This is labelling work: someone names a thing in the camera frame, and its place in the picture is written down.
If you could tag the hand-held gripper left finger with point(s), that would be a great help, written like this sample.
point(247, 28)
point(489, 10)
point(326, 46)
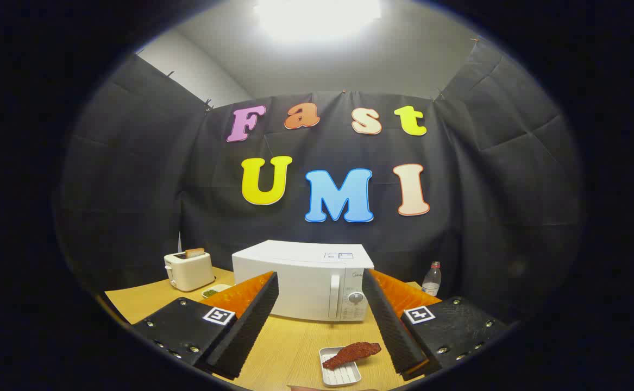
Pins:
point(251, 326)

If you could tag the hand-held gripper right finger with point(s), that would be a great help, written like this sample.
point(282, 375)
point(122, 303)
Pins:
point(390, 326)

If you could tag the red-brown fried chicken piece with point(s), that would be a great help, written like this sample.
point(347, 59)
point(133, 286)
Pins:
point(349, 354)

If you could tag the white toaster oven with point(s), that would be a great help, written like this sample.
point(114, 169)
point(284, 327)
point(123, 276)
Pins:
point(306, 282)

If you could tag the white pop-up toaster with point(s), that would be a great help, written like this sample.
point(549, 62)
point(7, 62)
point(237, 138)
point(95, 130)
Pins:
point(189, 272)

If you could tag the white divided dish with beans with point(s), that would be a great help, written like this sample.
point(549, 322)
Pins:
point(213, 292)

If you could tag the clear plastic bottle red label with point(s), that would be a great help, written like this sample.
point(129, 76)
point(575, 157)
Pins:
point(431, 282)

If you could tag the small white ribbed tray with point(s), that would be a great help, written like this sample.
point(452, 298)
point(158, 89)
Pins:
point(344, 376)

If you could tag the toasted bread slice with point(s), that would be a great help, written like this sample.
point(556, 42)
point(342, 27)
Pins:
point(194, 252)

